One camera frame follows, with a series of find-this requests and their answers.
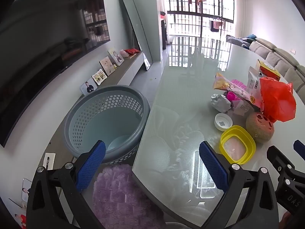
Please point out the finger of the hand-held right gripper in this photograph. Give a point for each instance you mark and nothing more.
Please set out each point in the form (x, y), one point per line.
(276, 156)
(299, 148)

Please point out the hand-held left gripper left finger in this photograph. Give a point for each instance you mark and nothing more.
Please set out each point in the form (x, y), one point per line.
(91, 167)

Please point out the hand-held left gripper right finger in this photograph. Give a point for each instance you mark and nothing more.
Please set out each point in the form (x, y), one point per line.
(212, 164)

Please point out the yellow square plastic lid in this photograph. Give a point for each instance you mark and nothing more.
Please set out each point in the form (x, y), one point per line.
(250, 145)

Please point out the round tan ball with holes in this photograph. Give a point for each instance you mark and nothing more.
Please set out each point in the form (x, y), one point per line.
(258, 128)

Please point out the white round lid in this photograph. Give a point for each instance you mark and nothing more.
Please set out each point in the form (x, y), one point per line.
(223, 122)

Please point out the red plastic bag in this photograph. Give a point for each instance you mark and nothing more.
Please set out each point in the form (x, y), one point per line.
(278, 100)

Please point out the grey perforated plastic basket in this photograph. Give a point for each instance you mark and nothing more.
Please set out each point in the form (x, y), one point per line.
(78, 114)

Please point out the white and blue pouch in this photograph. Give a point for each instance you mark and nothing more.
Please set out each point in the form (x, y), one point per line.
(253, 81)

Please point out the yellow and pink snack packet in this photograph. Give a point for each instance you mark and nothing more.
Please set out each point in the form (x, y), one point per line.
(226, 84)

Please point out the yellow medicine box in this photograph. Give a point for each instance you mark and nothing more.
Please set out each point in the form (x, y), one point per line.
(268, 71)

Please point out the person's right forearm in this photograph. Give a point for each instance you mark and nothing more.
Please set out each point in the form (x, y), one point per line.
(286, 221)

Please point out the pen on white paper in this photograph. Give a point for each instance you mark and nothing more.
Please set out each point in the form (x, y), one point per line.
(52, 161)

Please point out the purple fluffy rug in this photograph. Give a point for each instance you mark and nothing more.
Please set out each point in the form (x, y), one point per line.
(119, 200)

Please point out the black pen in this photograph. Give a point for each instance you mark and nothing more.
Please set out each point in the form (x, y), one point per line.
(47, 162)

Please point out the white printed wrapper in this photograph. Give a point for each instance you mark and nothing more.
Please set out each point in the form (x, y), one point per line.
(244, 107)

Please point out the crumpled white paper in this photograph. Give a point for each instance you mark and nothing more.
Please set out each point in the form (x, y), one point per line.
(220, 103)

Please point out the pink plastic mesh basket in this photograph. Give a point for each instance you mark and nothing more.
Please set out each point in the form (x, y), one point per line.
(231, 97)

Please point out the grey sofa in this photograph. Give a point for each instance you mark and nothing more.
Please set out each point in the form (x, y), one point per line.
(283, 62)

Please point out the photo with red-clothed figure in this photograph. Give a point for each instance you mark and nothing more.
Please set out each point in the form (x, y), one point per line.
(21, 220)

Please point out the long low television cabinet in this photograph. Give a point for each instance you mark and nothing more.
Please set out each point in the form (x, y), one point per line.
(124, 69)

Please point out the pink plush item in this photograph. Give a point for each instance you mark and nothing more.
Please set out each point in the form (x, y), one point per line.
(124, 53)

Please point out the blue cloth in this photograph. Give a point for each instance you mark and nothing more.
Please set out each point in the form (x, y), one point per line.
(251, 37)

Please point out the red cloth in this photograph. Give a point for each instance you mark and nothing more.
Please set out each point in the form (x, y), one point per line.
(132, 51)

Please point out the checkered cloth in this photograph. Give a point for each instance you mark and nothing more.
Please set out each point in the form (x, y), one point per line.
(234, 40)

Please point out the clothes on drying rack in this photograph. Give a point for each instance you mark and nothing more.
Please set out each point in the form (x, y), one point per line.
(216, 25)

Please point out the dark narrow cabinet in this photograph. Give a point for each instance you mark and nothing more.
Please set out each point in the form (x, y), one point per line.
(164, 33)

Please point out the tall standing mirror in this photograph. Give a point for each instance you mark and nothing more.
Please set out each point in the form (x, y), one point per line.
(138, 28)

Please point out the black window grille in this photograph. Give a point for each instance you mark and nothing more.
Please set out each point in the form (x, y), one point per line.
(181, 13)

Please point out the rounded photo frame with portrait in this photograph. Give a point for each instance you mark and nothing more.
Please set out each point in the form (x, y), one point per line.
(26, 190)

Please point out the photo frame with dark-suited portrait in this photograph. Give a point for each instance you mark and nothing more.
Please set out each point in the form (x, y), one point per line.
(88, 87)

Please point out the scalloped white photo frame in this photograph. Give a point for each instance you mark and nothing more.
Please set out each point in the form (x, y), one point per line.
(99, 76)

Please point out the square photo frame with drawings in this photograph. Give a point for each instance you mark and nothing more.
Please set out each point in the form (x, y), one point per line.
(107, 66)

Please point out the photo frame with child picture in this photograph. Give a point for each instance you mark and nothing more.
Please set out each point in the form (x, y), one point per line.
(116, 56)

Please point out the wall-mounted black television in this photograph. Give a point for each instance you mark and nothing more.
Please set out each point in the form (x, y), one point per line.
(35, 40)

